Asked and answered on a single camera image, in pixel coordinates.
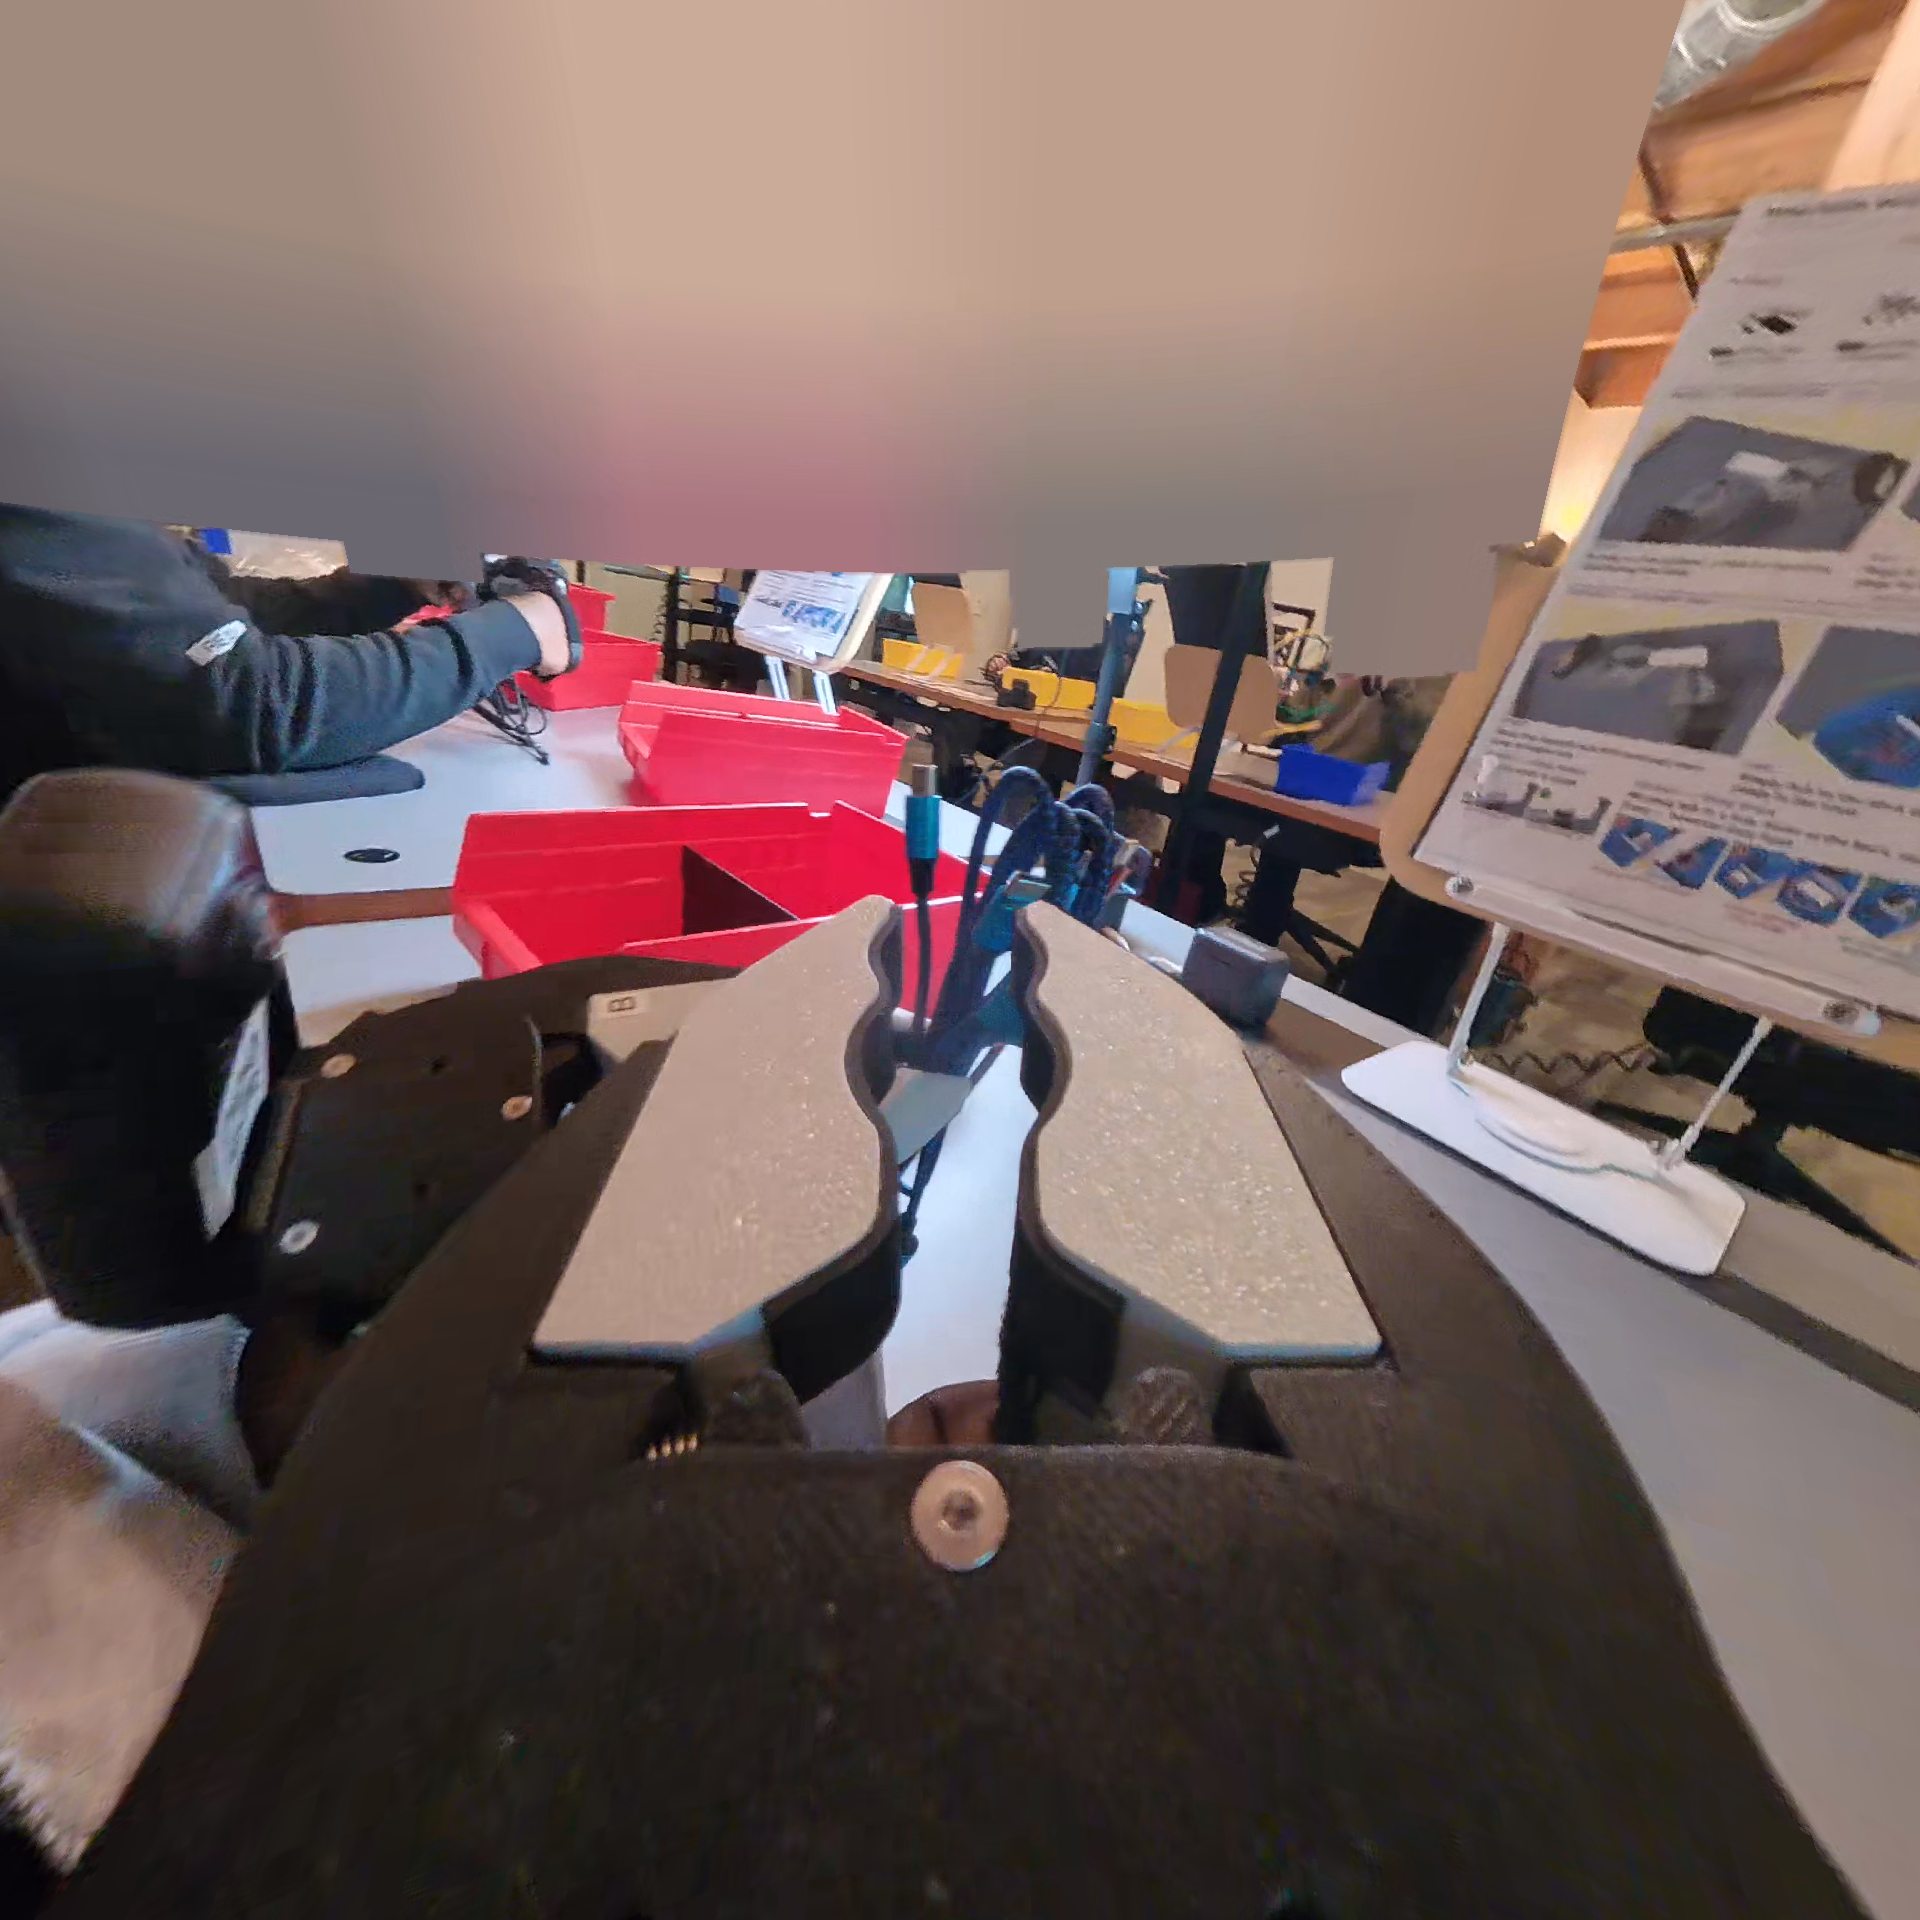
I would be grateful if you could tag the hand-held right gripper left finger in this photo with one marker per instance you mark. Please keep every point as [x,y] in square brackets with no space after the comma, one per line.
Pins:
[705,1172]

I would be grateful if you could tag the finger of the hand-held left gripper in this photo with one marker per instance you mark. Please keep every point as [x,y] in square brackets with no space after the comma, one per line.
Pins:
[926,1109]

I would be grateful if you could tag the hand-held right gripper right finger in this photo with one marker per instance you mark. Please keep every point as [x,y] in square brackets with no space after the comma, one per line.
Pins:
[1200,1184]

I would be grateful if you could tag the person's left forearm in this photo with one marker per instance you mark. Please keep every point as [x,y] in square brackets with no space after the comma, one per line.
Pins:
[90,1576]

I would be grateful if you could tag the red plastic bin with divider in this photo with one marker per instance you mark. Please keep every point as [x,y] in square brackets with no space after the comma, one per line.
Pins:
[600,870]

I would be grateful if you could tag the wooden work table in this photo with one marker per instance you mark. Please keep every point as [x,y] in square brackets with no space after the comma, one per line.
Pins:
[1348,821]

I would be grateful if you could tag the blue plastic bin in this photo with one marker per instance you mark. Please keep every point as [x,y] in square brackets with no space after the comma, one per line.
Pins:
[1329,779]

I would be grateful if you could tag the yellow plastic bin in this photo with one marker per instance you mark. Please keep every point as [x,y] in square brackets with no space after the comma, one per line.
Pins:
[1117,720]
[921,656]

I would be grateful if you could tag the instruction board on white stand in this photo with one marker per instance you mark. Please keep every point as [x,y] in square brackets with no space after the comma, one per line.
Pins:
[1724,675]
[809,616]

